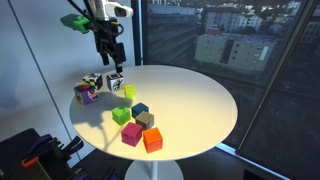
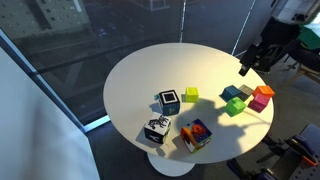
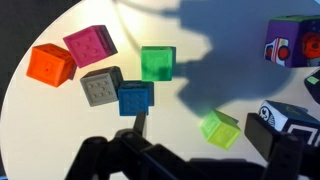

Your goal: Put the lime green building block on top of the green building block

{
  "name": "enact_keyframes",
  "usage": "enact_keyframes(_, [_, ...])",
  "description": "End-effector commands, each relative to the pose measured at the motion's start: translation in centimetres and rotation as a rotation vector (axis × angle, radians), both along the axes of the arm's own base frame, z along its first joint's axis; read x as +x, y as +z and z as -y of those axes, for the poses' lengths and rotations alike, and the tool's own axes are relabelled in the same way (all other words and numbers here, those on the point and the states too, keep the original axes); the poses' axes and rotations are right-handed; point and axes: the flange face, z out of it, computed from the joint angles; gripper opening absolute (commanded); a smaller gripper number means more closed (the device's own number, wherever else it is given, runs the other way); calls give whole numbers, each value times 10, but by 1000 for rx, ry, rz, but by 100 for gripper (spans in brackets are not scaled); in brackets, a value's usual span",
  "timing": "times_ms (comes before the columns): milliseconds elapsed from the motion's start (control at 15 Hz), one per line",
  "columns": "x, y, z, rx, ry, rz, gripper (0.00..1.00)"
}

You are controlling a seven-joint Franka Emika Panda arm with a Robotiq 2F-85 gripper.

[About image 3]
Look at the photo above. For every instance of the pink building block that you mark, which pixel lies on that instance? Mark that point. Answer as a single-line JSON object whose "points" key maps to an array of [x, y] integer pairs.
{"points": [[89, 46]]}

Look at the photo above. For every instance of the lime green building block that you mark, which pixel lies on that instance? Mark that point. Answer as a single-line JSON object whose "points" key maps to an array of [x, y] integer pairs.
{"points": [[220, 130]]}

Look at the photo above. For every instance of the purple orange picture cube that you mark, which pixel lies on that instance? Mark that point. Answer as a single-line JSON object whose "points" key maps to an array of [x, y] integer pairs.
{"points": [[293, 41]]}

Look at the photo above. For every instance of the grey building block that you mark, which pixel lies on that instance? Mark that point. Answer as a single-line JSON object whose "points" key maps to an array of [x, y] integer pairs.
{"points": [[100, 88]]}

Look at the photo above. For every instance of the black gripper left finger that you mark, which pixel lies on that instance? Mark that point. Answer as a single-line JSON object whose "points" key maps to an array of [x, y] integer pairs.
{"points": [[140, 123]]}

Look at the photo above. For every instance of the square print picture cube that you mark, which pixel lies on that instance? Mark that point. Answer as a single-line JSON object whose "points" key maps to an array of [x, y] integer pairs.
{"points": [[290, 116]]}

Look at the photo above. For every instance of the blue building block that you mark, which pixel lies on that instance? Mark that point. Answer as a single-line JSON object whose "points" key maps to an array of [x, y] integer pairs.
{"points": [[134, 100]]}

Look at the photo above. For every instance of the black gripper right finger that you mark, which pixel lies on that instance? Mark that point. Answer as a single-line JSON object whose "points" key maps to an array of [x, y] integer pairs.
{"points": [[261, 136]]}

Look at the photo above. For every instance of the orange building block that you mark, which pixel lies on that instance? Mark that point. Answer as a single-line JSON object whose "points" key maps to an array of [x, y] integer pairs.
{"points": [[50, 65]]}

